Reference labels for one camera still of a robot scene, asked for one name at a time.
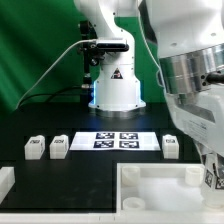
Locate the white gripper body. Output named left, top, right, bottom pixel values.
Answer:
left=165, top=89, right=224, bottom=157

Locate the black camera on stand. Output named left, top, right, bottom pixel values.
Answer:
left=77, top=20, right=130, bottom=101

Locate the white square tabletop part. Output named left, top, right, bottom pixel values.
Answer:
left=116, top=163, right=224, bottom=215

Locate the green backdrop curtain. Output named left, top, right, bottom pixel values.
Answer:
left=0, top=0, right=224, bottom=121

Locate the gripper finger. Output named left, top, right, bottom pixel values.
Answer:
left=194, top=141, right=214, bottom=167

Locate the grey camera cable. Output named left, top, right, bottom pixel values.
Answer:
left=15, top=39, right=98, bottom=110

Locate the white sheet with markers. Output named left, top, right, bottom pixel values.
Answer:
left=70, top=131, right=160, bottom=151

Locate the black cable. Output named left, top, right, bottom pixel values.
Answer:
left=18, top=85, right=84, bottom=108

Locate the white obstacle block left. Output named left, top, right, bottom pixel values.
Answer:
left=0, top=167, right=15, bottom=204

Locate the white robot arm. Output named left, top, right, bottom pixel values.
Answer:
left=73, top=0, right=224, bottom=168

